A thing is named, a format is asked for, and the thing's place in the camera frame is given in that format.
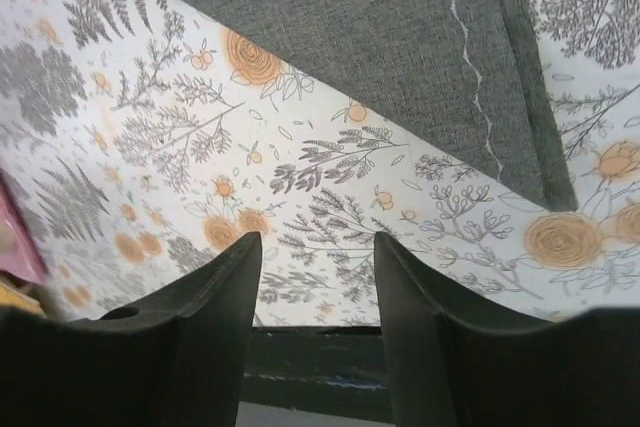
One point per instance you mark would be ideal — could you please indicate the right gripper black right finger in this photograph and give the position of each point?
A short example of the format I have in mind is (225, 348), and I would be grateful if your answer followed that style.
(455, 358)

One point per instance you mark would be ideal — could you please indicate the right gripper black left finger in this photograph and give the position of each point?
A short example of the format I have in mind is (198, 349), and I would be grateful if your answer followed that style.
(172, 358)

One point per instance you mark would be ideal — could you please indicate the grey cloth napkin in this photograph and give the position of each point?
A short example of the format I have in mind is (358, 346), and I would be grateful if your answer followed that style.
(463, 75)

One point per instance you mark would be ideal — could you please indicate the yellow bamboo mat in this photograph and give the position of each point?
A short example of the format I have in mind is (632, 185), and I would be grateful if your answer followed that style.
(12, 297)

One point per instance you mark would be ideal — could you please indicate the pink cloth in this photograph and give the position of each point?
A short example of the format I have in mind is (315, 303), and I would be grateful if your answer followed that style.
(18, 254)

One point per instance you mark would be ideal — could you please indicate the floral patterned table mat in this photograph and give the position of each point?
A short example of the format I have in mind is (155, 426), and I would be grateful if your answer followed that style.
(141, 138)

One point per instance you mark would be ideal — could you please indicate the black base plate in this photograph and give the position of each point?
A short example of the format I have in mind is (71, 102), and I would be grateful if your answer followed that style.
(336, 371)

